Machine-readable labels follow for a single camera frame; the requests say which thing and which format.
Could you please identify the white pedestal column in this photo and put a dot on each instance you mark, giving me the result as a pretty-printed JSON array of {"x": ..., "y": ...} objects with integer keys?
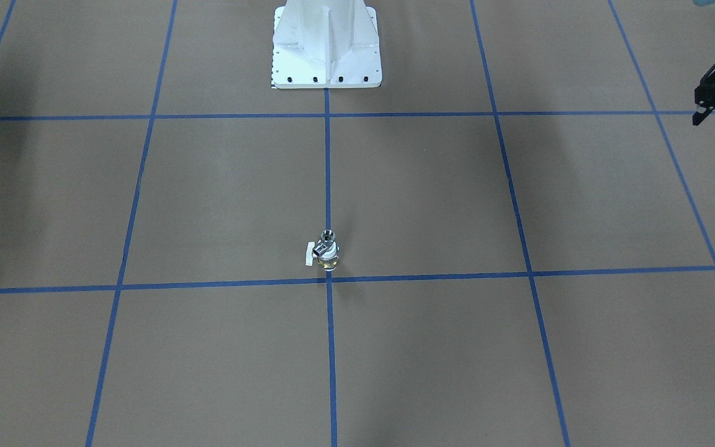
[{"x": 326, "y": 45}]

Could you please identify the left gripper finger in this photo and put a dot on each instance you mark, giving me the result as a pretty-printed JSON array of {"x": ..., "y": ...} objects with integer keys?
[{"x": 699, "y": 117}]

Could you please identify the chrome pipe fitting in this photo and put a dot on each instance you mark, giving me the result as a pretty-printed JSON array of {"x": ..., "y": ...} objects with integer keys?
[{"x": 325, "y": 242}]

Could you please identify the white brass PPR valve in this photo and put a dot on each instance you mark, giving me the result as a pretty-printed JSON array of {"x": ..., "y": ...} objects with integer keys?
[{"x": 326, "y": 265}]

